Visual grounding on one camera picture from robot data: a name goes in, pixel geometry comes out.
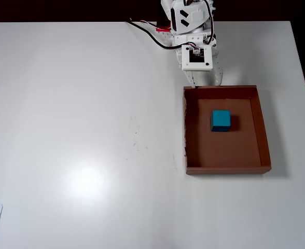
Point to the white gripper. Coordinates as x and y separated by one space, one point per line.
218 70

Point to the blue cube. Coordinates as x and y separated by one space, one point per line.
221 120

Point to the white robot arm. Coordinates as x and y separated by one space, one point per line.
194 16

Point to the brown cardboard box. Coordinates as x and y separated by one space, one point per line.
225 150

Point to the red and black electronics module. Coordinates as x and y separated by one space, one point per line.
163 28

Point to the white square camera module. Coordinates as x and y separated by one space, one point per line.
186 67

